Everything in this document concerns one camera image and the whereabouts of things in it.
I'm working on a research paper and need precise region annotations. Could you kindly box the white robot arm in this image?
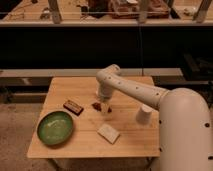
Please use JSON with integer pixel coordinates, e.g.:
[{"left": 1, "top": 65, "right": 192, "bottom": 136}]
[{"left": 96, "top": 64, "right": 213, "bottom": 171}]

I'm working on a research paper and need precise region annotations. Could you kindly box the green ceramic bowl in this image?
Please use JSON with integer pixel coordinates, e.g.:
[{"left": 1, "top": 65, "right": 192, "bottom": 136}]
[{"left": 37, "top": 111, "right": 74, "bottom": 146}]

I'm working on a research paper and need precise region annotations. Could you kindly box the brown chocolate bar box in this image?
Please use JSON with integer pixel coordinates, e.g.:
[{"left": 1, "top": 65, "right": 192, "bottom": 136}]
[{"left": 63, "top": 100, "right": 84, "bottom": 116}]

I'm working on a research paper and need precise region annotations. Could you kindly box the wooden folding table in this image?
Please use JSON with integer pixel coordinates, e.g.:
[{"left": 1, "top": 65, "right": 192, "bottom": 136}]
[{"left": 27, "top": 77, "right": 160, "bottom": 158}]

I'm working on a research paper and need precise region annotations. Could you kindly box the white paper cup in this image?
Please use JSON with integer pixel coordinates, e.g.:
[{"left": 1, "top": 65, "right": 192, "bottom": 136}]
[{"left": 136, "top": 104, "right": 153, "bottom": 125}]

